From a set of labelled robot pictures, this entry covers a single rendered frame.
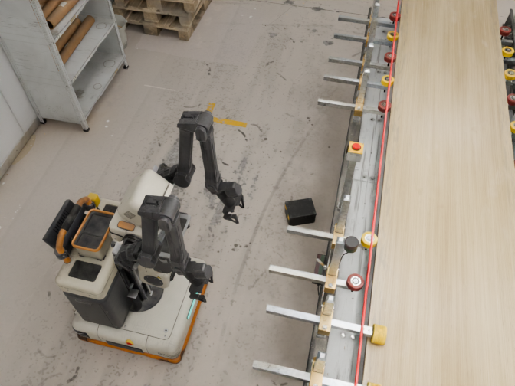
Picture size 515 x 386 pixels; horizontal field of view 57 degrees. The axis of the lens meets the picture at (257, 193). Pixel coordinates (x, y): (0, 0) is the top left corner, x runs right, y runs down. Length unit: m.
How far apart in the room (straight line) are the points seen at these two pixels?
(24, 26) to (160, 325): 2.25
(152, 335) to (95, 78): 2.57
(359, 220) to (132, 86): 2.66
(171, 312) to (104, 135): 1.89
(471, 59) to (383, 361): 2.23
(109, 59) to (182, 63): 0.68
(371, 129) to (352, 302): 1.29
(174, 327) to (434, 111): 2.04
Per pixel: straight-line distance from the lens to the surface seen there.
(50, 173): 4.16
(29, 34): 3.88
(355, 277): 2.34
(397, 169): 2.78
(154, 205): 1.68
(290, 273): 2.36
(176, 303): 2.96
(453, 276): 2.48
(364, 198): 2.96
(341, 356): 2.49
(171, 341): 2.88
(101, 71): 4.72
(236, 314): 3.20
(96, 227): 2.57
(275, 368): 2.08
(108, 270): 2.55
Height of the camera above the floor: 2.95
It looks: 53 degrees down
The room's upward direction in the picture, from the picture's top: straight up
